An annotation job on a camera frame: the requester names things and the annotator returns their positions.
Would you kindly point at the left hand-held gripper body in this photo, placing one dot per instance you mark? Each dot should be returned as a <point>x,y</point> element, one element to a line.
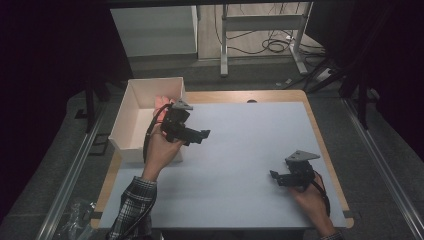
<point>175,121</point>

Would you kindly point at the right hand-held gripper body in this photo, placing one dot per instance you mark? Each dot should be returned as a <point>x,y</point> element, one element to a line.
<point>300,170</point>

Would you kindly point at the white box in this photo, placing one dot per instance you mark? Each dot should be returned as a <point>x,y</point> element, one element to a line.
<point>140,123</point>

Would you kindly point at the person's left hand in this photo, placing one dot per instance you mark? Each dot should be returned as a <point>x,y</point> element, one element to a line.
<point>160,153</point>

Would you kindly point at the person's right hand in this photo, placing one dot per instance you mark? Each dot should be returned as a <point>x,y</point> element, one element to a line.
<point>311,205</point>

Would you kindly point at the pale blue table mat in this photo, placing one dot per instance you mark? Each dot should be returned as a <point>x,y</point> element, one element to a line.
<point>233,200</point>

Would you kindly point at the black stand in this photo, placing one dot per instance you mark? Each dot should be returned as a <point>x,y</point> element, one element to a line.
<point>361,100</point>
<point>90,103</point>

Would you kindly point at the white cabinet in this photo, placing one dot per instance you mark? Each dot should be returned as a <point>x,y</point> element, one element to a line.
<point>153,30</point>

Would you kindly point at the white power strip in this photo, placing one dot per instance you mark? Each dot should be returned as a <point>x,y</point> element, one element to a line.
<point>323,75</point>

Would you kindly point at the dark curtain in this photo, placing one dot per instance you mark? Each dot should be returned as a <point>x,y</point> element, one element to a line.
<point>50,66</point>
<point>393,66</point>

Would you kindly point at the clear plastic bag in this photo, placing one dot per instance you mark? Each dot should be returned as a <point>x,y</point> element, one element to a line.
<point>76,216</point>

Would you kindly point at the black floor bracket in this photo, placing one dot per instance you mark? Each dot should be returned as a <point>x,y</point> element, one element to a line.
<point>99,144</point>

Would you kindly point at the aluminium rail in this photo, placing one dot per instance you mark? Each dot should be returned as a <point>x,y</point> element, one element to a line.
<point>66,183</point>
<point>383,166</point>

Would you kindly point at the grey metal desk frame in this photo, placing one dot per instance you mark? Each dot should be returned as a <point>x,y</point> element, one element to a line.
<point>263,22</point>

